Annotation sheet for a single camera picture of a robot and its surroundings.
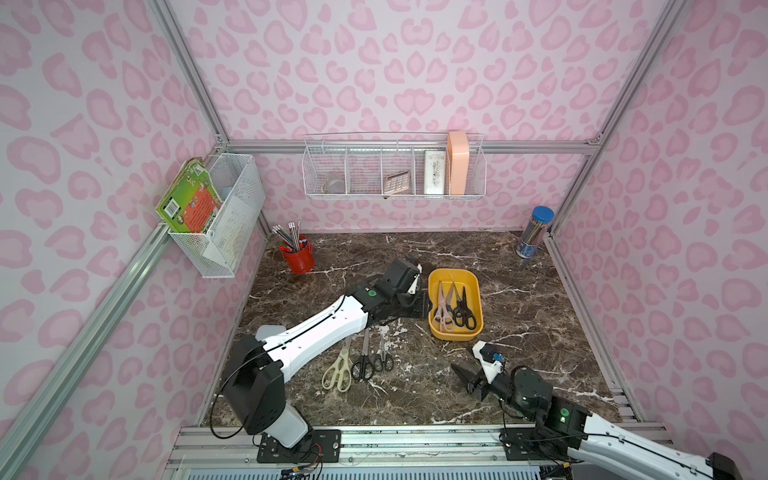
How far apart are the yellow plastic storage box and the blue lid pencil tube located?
0.21 metres

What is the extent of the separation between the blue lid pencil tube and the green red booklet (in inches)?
38.7

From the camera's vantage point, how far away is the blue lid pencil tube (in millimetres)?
1001

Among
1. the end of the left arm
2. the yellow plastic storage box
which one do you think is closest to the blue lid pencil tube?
the yellow plastic storage box

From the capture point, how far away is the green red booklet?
26.2 inches

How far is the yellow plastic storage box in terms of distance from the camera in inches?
35.6

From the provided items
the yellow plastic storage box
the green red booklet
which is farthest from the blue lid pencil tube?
the green red booklet

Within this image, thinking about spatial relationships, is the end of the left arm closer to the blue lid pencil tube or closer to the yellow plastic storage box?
the yellow plastic storage box
